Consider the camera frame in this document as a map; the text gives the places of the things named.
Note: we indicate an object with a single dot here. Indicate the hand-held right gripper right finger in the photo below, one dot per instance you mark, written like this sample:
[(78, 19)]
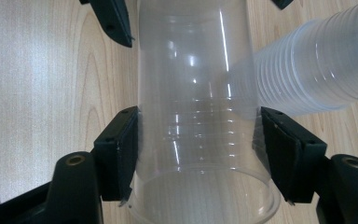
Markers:
[(295, 155)]

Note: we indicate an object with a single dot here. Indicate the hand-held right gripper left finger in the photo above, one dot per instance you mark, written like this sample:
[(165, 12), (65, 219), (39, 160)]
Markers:
[(118, 149)]

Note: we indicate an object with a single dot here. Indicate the stack of clear plastic cups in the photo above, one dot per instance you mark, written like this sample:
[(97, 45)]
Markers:
[(323, 62)]

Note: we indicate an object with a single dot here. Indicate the single clear plastic cup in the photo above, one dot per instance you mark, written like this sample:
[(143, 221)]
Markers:
[(195, 93)]

